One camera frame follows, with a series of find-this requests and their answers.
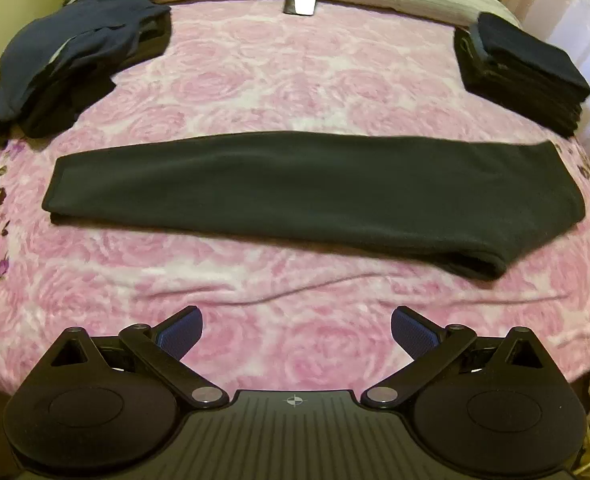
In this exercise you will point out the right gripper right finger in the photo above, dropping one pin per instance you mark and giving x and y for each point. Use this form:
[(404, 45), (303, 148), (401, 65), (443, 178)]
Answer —
[(432, 349)]

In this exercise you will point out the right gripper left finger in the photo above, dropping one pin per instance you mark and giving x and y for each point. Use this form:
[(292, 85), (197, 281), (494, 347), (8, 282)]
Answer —
[(161, 348)]

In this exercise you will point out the black fleece pants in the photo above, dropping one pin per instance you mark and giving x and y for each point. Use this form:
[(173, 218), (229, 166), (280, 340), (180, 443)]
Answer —
[(472, 208)]

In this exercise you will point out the stack of folded dark clothes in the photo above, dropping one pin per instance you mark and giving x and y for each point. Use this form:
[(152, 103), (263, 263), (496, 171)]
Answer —
[(503, 64)]

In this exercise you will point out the pile of dark clothes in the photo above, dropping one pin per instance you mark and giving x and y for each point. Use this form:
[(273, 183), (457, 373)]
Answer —
[(56, 67)]

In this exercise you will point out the pink rose blanket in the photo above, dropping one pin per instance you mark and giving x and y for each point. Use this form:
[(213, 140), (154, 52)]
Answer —
[(276, 316)]

